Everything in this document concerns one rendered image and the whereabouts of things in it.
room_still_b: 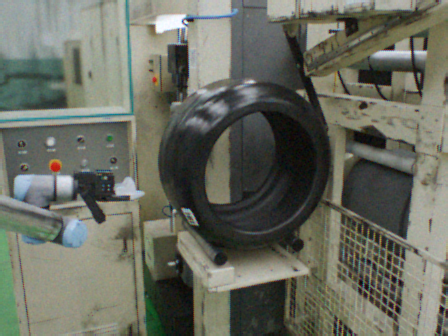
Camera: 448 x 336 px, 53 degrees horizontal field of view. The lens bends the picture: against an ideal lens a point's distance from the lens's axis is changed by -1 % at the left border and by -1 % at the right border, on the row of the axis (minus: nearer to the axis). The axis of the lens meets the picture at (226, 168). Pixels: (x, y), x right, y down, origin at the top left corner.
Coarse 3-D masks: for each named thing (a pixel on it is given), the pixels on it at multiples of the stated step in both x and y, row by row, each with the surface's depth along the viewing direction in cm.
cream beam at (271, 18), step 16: (272, 0) 160; (288, 0) 149; (304, 0) 140; (320, 0) 132; (336, 0) 125; (368, 0) 113; (384, 0) 112; (400, 0) 114; (416, 0) 115; (272, 16) 161; (288, 16) 150; (304, 16) 142; (320, 16) 135; (336, 16) 134; (352, 16) 134; (368, 16) 131
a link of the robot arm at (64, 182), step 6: (60, 180) 126; (66, 180) 127; (72, 180) 128; (60, 186) 125; (66, 186) 126; (72, 186) 127; (60, 192) 125; (66, 192) 126; (72, 192) 127; (60, 198) 126; (66, 198) 127; (72, 198) 128
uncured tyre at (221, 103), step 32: (192, 96) 145; (224, 96) 132; (256, 96) 133; (288, 96) 137; (192, 128) 130; (224, 128) 130; (288, 128) 168; (320, 128) 143; (160, 160) 146; (192, 160) 130; (288, 160) 172; (320, 160) 146; (192, 192) 132; (256, 192) 172; (288, 192) 170; (320, 192) 149; (224, 224) 138; (256, 224) 165; (288, 224) 147
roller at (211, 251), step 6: (192, 234) 162; (198, 240) 155; (204, 240) 151; (204, 246) 150; (210, 246) 146; (216, 246) 146; (210, 252) 144; (216, 252) 142; (222, 252) 142; (216, 258) 141; (222, 258) 141; (216, 264) 141; (222, 264) 142
